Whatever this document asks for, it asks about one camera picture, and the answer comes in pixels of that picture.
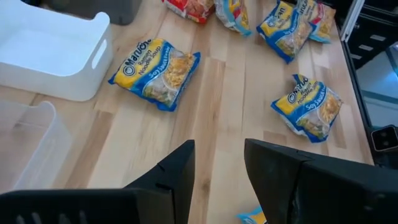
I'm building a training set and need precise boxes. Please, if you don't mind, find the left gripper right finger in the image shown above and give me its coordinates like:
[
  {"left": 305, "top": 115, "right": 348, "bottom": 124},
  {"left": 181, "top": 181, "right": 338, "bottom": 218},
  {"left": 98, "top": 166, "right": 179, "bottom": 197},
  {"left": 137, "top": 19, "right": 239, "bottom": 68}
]
[{"left": 244, "top": 138, "right": 313, "bottom": 224}]

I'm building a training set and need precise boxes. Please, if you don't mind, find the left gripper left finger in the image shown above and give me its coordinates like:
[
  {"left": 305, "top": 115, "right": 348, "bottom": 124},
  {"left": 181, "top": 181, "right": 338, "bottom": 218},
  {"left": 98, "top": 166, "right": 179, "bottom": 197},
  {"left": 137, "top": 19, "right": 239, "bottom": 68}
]
[{"left": 124, "top": 139, "right": 196, "bottom": 224}]

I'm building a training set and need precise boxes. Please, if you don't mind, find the light blue beef ramen pack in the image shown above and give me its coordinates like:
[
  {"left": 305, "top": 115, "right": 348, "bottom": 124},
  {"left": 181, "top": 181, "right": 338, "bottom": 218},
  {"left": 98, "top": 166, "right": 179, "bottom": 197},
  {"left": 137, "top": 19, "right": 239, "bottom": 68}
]
[
  {"left": 236, "top": 205, "right": 268, "bottom": 224},
  {"left": 297, "top": 0, "right": 337, "bottom": 44},
  {"left": 213, "top": 0, "right": 253, "bottom": 37}
]

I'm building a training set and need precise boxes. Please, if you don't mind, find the blue soy sauce ramen pack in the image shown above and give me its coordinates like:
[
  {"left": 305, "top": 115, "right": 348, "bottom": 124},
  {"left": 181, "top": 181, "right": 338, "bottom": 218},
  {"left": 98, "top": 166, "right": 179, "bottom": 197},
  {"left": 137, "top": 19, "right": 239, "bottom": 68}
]
[
  {"left": 256, "top": 1, "right": 315, "bottom": 65},
  {"left": 108, "top": 37, "right": 202, "bottom": 112},
  {"left": 270, "top": 73, "right": 344, "bottom": 144}
]

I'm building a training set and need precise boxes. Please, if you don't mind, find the red beef ramen pack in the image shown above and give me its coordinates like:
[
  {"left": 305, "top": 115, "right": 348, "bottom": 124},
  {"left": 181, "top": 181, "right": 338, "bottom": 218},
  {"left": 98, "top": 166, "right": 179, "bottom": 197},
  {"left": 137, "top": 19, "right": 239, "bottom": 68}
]
[{"left": 161, "top": 0, "right": 216, "bottom": 25}]

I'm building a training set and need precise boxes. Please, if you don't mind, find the clear plastic bin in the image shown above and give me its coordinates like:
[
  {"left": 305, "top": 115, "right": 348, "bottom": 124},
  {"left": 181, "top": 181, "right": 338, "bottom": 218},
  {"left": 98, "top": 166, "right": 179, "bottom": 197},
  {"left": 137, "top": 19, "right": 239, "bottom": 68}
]
[{"left": 0, "top": 99, "right": 73, "bottom": 194}]

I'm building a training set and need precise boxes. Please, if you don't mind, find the white plastic bin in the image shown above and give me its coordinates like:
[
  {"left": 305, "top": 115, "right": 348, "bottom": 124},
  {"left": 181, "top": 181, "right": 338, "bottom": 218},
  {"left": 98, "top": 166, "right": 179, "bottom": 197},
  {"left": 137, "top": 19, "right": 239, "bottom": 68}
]
[{"left": 0, "top": 0, "right": 114, "bottom": 103}]

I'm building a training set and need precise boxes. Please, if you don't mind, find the silver metal bar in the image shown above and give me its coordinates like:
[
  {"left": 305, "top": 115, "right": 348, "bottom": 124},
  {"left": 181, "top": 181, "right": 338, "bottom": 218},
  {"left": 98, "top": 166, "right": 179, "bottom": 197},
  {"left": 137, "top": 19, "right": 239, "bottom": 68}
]
[{"left": 340, "top": 0, "right": 365, "bottom": 43}]

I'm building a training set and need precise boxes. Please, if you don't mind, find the black aluminium table frame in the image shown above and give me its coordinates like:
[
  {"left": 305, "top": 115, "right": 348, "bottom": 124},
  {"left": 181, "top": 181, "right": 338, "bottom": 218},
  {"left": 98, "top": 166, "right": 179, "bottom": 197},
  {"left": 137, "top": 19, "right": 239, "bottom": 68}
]
[{"left": 338, "top": 0, "right": 398, "bottom": 170}]

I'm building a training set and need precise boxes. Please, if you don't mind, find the black stereo camera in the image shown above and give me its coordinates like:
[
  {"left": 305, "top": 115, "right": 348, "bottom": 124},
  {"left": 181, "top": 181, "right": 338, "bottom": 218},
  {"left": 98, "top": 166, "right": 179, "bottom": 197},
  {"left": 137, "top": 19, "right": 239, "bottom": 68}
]
[{"left": 369, "top": 124, "right": 398, "bottom": 153}]

